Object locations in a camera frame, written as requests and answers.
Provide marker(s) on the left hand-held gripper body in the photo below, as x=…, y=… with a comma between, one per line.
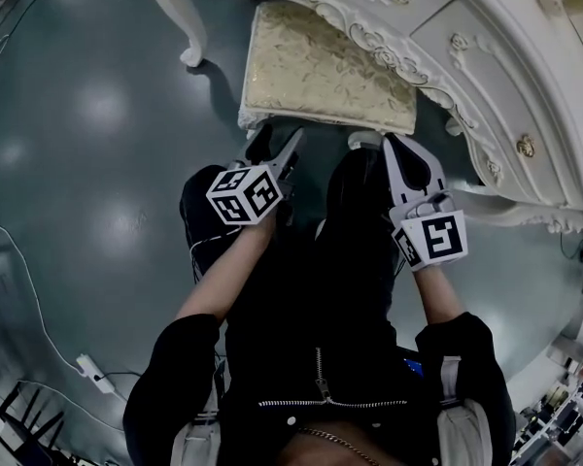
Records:
x=245, y=194

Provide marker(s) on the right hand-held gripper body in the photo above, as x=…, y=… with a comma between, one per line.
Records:
x=432, y=241

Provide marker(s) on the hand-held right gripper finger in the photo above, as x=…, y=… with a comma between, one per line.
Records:
x=396, y=177
x=437, y=177

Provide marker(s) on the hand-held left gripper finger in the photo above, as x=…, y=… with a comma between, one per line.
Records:
x=257, y=146
x=289, y=158

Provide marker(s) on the cream upholstered stool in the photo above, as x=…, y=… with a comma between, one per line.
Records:
x=316, y=80

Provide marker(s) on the white ornate dressing table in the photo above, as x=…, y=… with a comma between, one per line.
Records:
x=515, y=90

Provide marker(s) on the person's right forearm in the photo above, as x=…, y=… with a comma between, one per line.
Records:
x=435, y=299

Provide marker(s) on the person's left forearm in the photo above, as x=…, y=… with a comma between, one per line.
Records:
x=233, y=270

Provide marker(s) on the person's right white-toed shoe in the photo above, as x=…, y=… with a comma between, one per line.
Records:
x=364, y=140

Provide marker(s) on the person's black trousers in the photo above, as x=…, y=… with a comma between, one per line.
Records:
x=350, y=241

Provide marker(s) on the person's black zip jacket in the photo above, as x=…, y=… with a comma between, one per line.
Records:
x=320, y=386

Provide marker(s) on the white power strip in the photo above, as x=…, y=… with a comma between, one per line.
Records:
x=94, y=372

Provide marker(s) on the black chair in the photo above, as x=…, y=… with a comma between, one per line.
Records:
x=14, y=430

